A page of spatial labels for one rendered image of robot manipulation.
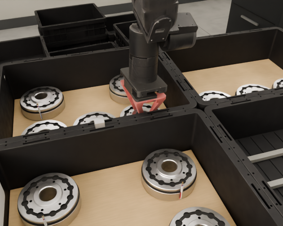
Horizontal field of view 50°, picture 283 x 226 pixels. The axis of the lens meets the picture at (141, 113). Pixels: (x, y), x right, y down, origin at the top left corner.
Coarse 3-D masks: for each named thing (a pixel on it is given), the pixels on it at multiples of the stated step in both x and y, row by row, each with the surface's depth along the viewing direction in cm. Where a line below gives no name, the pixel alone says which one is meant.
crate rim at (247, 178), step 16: (176, 112) 59; (192, 112) 59; (112, 128) 55; (208, 128) 55; (16, 144) 52; (32, 144) 52; (224, 144) 52; (240, 176) 47; (256, 192) 44; (272, 208) 42
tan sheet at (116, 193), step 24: (120, 168) 61; (96, 192) 56; (120, 192) 56; (144, 192) 56; (192, 192) 56; (216, 192) 56; (96, 216) 52; (120, 216) 52; (144, 216) 52; (168, 216) 52
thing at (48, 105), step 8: (40, 88) 77; (48, 88) 78; (56, 88) 77; (24, 96) 75; (56, 96) 74; (24, 104) 72; (32, 104) 72; (40, 104) 72; (48, 104) 72; (56, 104) 72
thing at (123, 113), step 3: (144, 105) 71; (147, 105) 71; (150, 105) 71; (126, 108) 70; (129, 108) 70; (132, 108) 71; (147, 108) 70; (150, 108) 70; (123, 111) 69; (126, 111) 70; (129, 111) 69; (132, 111) 69; (120, 114) 68; (123, 114) 68; (126, 114) 69; (129, 114) 68
